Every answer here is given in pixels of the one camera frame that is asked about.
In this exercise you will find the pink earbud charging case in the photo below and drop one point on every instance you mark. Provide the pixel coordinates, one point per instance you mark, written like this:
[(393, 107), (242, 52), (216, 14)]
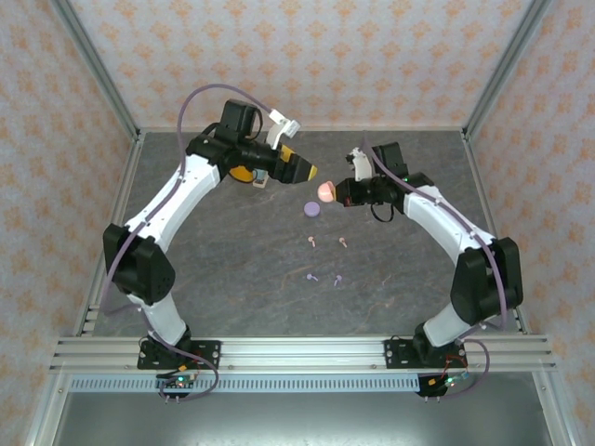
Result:
[(324, 191)]

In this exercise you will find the purple earbud charging case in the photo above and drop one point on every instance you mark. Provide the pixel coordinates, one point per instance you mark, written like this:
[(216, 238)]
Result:
[(311, 209)]

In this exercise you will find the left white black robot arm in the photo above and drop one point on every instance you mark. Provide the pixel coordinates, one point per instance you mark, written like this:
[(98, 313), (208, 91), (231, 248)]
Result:
[(153, 218)]

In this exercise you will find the yellow pen holder cup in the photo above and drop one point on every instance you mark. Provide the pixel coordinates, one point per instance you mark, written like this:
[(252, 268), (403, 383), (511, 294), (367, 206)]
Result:
[(241, 174)]

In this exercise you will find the grey blue stapler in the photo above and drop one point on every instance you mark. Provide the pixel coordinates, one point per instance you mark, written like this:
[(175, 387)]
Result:
[(260, 182)]

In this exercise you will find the controller board with green light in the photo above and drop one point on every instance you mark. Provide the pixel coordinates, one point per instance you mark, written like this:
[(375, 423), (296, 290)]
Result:
[(179, 383), (446, 383)]

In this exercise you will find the grey metal shelf panel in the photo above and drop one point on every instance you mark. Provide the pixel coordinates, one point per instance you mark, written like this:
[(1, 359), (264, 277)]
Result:
[(302, 420)]

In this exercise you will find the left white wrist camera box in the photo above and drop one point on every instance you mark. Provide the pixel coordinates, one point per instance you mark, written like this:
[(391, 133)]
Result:
[(276, 135)]

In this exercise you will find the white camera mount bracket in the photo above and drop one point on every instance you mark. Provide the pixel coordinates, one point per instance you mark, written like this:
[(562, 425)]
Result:
[(360, 165)]

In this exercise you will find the aluminium table edge rail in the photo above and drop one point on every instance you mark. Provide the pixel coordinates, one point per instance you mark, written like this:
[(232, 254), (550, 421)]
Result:
[(418, 128), (126, 186), (482, 186)]

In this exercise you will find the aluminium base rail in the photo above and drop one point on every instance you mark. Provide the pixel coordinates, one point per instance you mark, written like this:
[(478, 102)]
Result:
[(302, 353)]

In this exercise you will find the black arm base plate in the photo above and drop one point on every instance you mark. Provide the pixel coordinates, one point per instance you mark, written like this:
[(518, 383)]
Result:
[(207, 355), (397, 355)]

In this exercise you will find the aluminium frame post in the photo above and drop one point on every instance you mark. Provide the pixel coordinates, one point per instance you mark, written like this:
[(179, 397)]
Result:
[(506, 69), (97, 69)]

